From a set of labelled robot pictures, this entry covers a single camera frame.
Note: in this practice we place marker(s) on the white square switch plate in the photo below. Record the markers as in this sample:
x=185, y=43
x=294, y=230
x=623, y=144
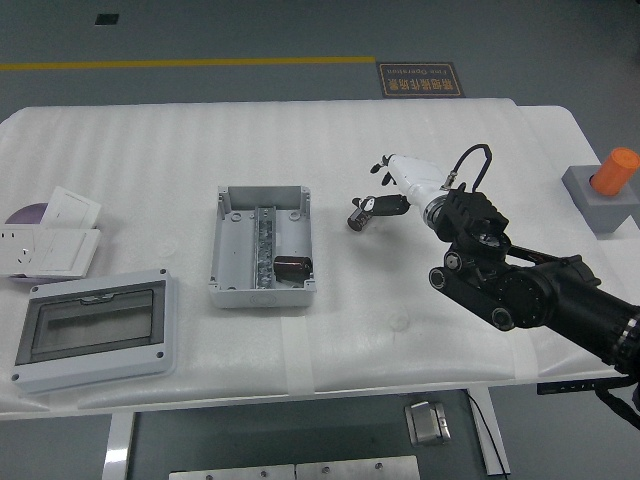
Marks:
x=70, y=207

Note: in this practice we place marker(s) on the black square floor hatch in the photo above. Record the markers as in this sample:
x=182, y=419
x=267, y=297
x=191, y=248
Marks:
x=106, y=19

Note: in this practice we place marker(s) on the white rocker switch panel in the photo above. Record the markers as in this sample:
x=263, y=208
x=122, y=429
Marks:
x=62, y=252

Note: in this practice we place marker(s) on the white foam mat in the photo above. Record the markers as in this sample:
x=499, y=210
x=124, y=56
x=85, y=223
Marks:
x=150, y=150

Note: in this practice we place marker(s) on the white wall socket panel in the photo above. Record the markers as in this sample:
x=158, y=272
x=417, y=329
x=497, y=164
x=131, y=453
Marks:
x=17, y=247

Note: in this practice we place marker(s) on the metal base plate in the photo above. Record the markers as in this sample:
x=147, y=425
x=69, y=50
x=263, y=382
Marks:
x=357, y=469
x=230, y=472

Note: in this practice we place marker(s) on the white tape strip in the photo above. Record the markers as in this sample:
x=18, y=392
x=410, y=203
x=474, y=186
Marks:
x=525, y=362
x=297, y=355

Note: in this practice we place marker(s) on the orange cylinder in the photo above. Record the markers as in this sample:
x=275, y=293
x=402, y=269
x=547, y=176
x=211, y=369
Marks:
x=615, y=172

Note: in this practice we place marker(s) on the grey open junction box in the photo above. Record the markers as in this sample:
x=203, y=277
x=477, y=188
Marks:
x=235, y=250

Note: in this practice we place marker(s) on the white table leg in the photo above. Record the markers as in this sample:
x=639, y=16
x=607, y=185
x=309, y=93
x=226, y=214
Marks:
x=500, y=440
x=119, y=445

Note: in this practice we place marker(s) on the metal floor fitting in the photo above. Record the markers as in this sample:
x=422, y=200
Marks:
x=425, y=425

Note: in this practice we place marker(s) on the dark brown cylindrical battery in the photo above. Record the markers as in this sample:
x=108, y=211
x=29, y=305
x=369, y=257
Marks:
x=292, y=267

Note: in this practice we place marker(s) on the black desk control panel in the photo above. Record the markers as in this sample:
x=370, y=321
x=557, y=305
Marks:
x=565, y=388

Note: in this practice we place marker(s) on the purple disc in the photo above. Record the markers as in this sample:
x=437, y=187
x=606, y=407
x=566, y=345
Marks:
x=30, y=215

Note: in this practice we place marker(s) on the metal mounting rail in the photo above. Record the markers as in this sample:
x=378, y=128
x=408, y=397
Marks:
x=265, y=240

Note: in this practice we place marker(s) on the grey enclosure cover with window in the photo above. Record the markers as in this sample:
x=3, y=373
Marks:
x=100, y=372

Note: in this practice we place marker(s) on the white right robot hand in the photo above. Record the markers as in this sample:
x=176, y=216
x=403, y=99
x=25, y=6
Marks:
x=417, y=175

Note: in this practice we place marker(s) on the black cylindrical battery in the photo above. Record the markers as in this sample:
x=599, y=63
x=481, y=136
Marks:
x=357, y=223

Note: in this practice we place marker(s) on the black floor sign orange text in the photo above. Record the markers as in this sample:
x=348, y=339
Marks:
x=419, y=80

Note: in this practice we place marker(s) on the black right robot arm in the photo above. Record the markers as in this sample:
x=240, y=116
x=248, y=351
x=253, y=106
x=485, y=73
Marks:
x=550, y=295

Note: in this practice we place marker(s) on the grey block holder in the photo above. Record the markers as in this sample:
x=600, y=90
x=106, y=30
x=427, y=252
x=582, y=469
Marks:
x=607, y=215

